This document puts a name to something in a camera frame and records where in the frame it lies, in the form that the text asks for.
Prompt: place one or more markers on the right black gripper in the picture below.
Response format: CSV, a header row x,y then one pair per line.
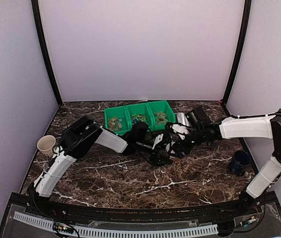
x,y
176,147

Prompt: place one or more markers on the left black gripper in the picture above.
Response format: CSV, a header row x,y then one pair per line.
x,y
159,147

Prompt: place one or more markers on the metal scoop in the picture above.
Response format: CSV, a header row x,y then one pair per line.
x,y
182,119

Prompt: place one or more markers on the green three-compartment bin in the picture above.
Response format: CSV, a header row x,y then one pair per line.
x,y
148,109

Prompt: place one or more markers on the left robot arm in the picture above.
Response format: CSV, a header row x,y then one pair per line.
x,y
78,139

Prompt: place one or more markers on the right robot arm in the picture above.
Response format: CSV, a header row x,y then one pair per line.
x,y
261,133

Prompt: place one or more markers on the green yellow gummy candies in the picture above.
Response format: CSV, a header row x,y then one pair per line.
x,y
160,118

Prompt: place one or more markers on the wrapped colourful candies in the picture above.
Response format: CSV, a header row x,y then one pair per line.
x,y
135,118

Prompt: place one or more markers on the star gummy candies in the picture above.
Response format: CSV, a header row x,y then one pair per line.
x,y
115,124

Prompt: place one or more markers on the dark blue mug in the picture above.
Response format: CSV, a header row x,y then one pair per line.
x,y
239,162

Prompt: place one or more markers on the beige ceramic mug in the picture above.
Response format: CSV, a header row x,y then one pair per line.
x,y
46,144

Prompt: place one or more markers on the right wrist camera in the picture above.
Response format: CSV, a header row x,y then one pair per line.
x,y
178,129

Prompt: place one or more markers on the black front rail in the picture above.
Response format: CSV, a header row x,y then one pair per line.
x,y
221,212

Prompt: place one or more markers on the white slotted cable duct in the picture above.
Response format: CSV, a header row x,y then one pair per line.
x,y
115,230

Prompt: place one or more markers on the right black frame post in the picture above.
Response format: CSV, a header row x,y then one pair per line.
x,y
238,52

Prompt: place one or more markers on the black frame post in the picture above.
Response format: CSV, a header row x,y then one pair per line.
x,y
44,51
238,52

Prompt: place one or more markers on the left black frame post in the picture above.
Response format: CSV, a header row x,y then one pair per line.
x,y
44,51

